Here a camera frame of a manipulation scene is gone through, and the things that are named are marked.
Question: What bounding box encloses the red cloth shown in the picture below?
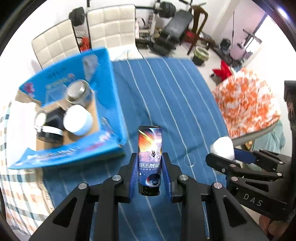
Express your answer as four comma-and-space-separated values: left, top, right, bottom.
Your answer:
212, 60, 233, 81

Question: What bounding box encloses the white round lid jar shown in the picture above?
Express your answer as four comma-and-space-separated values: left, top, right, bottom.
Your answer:
63, 104, 93, 136

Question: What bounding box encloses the wooden chair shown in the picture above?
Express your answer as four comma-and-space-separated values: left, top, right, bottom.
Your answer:
184, 5, 208, 55

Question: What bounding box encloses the clear plastic box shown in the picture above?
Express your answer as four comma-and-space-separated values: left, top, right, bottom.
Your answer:
45, 84, 67, 105

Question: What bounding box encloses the small white-capped tin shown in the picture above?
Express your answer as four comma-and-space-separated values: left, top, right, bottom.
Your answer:
34, 110, 47, 130

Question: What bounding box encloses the white round object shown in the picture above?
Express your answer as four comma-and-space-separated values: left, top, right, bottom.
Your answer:
210, 136, 235, 161

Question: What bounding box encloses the white padded chair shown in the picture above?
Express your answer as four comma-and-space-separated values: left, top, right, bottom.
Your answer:
86, 4, 135, 49
32, 19, 80, 69

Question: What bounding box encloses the orange white floral cushion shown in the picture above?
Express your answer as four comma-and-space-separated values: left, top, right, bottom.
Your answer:
212, 68, 280, 139

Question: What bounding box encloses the black weight bench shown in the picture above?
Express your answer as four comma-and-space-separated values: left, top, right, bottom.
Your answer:
150, 10, 193, 56

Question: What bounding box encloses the blue striped mat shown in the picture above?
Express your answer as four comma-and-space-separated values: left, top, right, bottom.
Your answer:
43, 57, 232, 241

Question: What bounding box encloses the green white bucket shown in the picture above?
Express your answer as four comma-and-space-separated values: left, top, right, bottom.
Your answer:
192, 46, 210, 66

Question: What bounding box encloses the perforated metal strainer tin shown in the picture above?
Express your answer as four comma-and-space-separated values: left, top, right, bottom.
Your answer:
65, 79, 92, 108

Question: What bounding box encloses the blue cardboard milk box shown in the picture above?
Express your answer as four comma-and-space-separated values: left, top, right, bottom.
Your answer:
11, 47, 127, 170

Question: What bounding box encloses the checkered tablecloth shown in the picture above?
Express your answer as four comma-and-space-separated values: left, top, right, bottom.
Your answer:
1, 100, 54, 237

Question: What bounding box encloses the black white round container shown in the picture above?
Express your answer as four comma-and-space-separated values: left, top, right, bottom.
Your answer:
36, 107, 66, 144

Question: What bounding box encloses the space print can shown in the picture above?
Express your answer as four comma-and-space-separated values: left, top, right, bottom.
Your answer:
138, 126, 163, 196

